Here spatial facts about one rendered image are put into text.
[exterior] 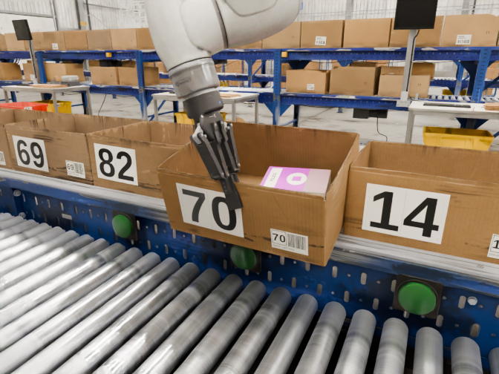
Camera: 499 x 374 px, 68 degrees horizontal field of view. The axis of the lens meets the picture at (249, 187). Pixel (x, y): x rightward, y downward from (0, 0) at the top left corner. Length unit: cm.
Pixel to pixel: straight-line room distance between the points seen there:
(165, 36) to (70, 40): 753
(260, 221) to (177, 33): 39
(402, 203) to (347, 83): 439
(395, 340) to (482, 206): 31
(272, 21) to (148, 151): 52
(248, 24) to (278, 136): 35
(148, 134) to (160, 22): 76
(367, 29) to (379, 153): 435
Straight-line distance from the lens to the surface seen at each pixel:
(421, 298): 85
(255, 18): 74
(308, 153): 99
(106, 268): 107
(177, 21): 73
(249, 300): 89
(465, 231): 86
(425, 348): 84
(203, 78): 72
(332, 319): 85
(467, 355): 86
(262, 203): 74
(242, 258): 92
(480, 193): 83
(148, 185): 112
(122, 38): 732
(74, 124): 172
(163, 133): 141
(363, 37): 540
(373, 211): 85
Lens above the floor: 127
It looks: 19 degrees down
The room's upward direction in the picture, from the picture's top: straight up
